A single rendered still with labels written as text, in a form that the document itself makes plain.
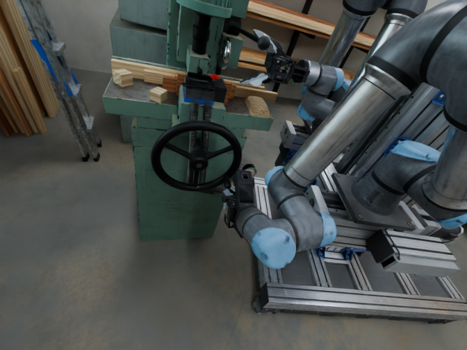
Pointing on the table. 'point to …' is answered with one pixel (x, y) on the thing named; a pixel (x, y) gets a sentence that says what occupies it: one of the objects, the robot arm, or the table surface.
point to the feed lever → (233, 27)
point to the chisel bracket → (196, 60)
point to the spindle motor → (209, 7)
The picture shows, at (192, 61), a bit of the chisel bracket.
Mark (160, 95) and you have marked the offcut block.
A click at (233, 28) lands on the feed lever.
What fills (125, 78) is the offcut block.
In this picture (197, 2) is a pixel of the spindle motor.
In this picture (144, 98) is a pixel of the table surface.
